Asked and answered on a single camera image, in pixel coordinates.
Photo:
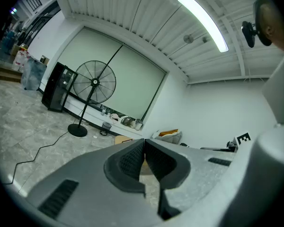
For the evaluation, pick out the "translucent plastic bag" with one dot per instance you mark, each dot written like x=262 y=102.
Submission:
x=33 y=75

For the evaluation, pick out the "clear plastic cup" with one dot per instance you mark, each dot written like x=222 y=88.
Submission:
x=103 y=112

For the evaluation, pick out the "black standing floor fan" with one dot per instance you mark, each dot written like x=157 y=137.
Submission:
x=94 y=81

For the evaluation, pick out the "person's cream printed shirt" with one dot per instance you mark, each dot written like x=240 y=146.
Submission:
x=281 y=91

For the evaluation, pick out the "pink white bag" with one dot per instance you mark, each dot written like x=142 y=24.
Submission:
x=114 y=118

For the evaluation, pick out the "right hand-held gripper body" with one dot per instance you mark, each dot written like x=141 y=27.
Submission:
x=243 y=139

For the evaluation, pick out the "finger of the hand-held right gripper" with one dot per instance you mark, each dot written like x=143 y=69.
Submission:
x=215 y=149

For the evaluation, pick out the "white plastic jug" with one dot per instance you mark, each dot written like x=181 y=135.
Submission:
x=24 y=59
x=16 y=61

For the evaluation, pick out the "small brown cardboard box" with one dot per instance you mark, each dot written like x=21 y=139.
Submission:
x=44 y=59

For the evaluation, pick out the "brown handbag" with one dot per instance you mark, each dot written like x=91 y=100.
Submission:
x=126 y=122

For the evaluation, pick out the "round ceiling fixture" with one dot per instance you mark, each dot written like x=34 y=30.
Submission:
x=188 y=38

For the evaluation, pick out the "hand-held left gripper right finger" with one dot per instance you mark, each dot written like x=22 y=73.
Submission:
x=170 y=169

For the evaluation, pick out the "oval wooden table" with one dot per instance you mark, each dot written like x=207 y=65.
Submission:
x=119 y=138

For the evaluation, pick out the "long ceiling tube light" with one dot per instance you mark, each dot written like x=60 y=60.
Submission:
x=203 y=20

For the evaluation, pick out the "black glass display cabinet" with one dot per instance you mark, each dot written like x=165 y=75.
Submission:
x=55 y=89

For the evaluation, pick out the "white tote bag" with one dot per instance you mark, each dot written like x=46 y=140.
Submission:
x=138 y=124

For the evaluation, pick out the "small grey ceiling fixture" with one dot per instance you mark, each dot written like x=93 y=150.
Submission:
x=204 y=39

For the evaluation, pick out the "person's face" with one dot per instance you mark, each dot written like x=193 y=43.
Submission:
x=282 y=41

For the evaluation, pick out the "pale roller window blind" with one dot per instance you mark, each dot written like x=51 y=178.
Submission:
x=85 y=48
x=137 y=84

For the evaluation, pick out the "black mesh trash bin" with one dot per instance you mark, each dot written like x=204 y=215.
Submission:
x=106 y=128

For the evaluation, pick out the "black white striped blanket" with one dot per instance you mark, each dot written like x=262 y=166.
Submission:
x=174 y=139

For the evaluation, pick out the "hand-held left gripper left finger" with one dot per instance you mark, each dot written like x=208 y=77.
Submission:
x=123 y=171

